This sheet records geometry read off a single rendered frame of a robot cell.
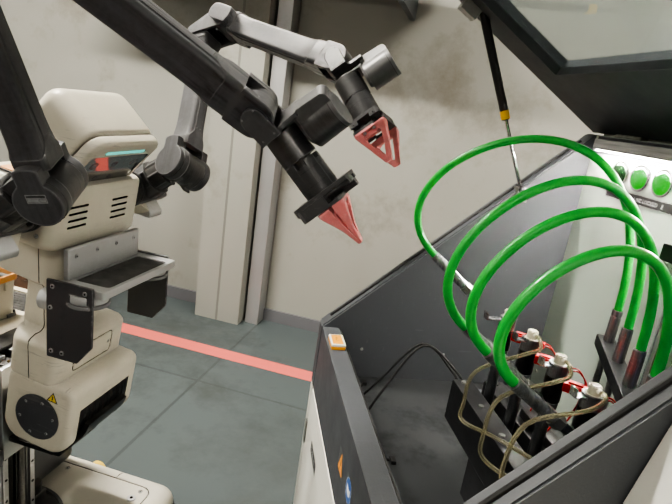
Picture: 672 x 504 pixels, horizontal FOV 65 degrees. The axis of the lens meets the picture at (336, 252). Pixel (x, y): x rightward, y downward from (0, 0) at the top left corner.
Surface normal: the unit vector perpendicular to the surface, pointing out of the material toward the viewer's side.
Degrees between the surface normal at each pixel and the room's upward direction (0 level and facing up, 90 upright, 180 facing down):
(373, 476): 0
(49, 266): 90
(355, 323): 90
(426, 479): 0
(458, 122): 90
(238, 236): 90
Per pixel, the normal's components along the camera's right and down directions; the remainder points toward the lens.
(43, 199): 0.00, 0.61
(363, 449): 0.14, -0.95
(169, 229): -0.24, 0.23
